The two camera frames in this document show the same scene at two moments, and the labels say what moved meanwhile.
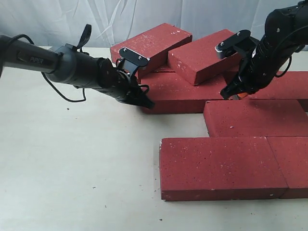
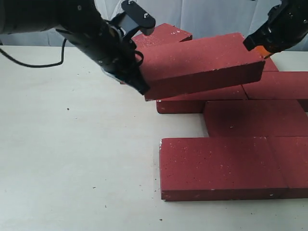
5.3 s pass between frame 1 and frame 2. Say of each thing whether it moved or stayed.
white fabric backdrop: stayed
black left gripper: moved
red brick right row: stayed
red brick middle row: stayed
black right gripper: moved
